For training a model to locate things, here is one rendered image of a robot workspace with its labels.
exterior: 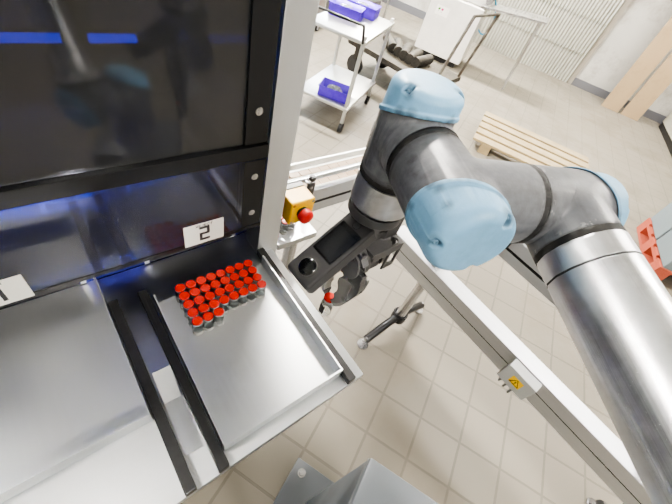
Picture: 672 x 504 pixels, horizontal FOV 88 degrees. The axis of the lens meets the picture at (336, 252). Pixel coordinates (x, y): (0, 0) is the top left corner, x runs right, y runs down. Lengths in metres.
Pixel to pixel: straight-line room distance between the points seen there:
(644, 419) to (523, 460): 1.76
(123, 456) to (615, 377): 0.68
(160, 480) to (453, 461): 1.38
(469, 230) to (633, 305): 0.13
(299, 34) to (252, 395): 0.64
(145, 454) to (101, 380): 0.16
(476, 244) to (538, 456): 1.89
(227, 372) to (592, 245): 0.64
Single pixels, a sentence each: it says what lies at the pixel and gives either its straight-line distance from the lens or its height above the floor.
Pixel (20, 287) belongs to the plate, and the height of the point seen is 1.02.
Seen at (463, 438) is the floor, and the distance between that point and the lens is 1.93.
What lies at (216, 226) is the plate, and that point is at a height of 1.03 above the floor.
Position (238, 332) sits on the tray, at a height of 0.88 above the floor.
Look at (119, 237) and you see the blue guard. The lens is 0.73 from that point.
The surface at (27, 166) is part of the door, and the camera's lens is 0.63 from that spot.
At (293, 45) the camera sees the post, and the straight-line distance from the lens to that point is 0.65.
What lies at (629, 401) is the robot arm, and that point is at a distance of 0.34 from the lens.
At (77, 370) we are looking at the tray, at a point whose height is 0.88.
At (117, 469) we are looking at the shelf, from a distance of 0.75.
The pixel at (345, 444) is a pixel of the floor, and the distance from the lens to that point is 1.70.
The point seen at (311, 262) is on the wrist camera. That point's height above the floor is 1.27.
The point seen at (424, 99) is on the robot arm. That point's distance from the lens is 0.34.
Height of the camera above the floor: 1.60
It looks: 47 degrees down
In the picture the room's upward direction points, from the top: 20 degrees clockwise
